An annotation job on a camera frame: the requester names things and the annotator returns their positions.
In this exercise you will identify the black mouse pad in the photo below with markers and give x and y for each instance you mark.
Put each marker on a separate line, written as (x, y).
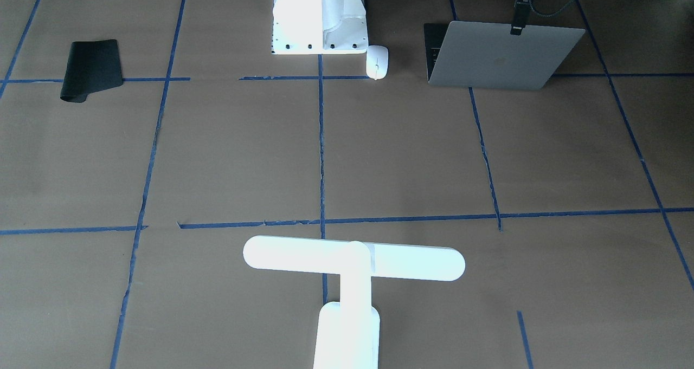
(92, 66)

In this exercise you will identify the white computer mouse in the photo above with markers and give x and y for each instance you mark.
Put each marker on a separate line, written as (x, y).
(377, 62)

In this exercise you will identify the grey laptop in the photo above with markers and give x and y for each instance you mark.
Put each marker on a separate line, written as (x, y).
(486, 55)

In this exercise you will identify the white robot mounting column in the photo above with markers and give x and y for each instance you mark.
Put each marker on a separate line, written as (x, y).
(319, 27)

